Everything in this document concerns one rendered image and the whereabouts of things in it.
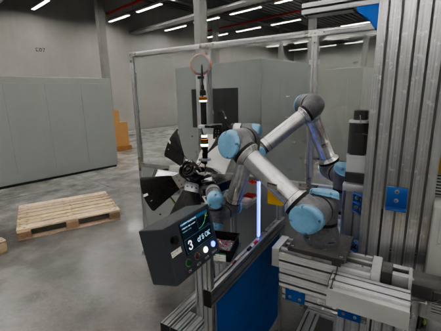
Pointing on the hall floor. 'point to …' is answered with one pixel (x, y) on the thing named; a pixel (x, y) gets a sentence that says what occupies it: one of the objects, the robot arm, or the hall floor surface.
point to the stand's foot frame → (184, 317)
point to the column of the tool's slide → (199, 105)
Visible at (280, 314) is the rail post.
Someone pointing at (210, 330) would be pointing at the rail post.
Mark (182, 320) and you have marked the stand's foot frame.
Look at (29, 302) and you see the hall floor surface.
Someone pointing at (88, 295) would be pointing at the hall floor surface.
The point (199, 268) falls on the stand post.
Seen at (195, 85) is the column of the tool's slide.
